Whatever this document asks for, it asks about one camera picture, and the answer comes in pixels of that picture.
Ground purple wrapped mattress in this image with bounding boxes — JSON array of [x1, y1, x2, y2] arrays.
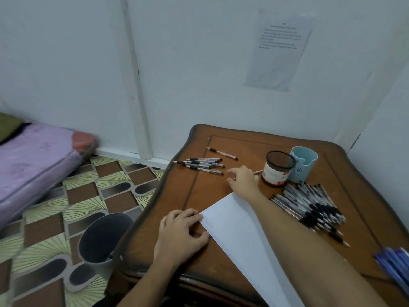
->
[[0, 121, 100, 231]]

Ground person's left hand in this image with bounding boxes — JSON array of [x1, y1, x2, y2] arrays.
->
[[154, 208, 210, 269]]

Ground pile of blue pens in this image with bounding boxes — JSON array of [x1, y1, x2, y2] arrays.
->
[[373, 247, 409, 296]]

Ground white wall trim strip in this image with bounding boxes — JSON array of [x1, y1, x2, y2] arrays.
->
[[119, 0, 154, 161]]

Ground white paper sheet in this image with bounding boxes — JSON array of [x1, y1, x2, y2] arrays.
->
[[199, 192, 305, 307]]

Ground light blue plastic cup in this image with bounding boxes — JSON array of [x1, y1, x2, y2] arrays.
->
[[287, 146, 319, 184]]

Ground printed paper notice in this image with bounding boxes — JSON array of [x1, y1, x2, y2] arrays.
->
[[244, 9, 316, 92]]

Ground person's right forearm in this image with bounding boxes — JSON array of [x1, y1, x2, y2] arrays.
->
[[251, 191, 389, 307]]

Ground pile of black-grip pens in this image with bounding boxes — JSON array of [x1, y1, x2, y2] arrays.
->
[[270, 182, 351, 248]]

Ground grey plastic waste bin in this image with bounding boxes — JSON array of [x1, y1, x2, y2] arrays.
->
[[78, 213, 135, 282]]

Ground olive green cushion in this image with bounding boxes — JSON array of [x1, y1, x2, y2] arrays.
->
[[0, 112, 25, 145]]

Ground person's left forearm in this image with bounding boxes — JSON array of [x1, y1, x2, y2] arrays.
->
[[116, 254, 184, 307]]

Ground brown wooden table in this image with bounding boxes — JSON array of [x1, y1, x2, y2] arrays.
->
[[105, 124, 409, 307]]

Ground person's right hand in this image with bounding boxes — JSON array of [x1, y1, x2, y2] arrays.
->
[[226, 165, 261, 204]]

